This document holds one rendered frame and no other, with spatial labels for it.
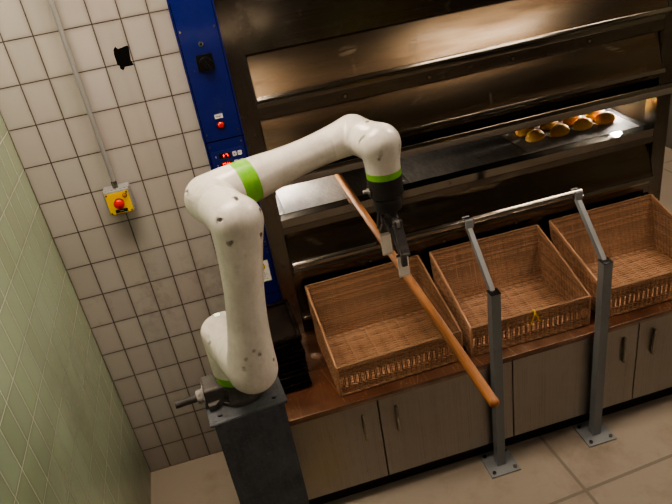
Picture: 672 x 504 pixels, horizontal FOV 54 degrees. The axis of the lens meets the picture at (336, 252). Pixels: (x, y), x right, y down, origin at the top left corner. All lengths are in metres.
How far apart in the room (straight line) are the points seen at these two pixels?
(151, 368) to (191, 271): 0.53
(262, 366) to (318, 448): 1.26
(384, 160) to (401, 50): 1.13
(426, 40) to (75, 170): 1.46
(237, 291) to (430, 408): 1.54
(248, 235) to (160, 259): 1.43
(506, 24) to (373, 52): 0.57
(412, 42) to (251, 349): 1.56
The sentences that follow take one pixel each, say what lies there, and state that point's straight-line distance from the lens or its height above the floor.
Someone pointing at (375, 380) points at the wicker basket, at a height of 0.60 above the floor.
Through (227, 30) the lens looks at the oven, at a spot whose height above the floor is 1.99.
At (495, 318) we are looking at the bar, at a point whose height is 0.84.
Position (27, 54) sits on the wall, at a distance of 2.63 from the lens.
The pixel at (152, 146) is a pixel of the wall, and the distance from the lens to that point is 2.68.
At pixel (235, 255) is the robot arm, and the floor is 1.73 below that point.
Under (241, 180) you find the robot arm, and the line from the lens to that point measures 1.62.
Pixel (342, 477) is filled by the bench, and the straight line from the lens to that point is 3.03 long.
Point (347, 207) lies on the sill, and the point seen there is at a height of 1.17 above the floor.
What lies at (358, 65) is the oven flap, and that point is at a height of 1.76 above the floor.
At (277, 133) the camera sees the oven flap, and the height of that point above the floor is 1.56.
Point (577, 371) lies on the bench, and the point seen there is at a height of 0.38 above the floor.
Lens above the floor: 2.44
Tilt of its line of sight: 30 degrees down
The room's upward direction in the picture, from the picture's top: 10 degrees counter-clockwise
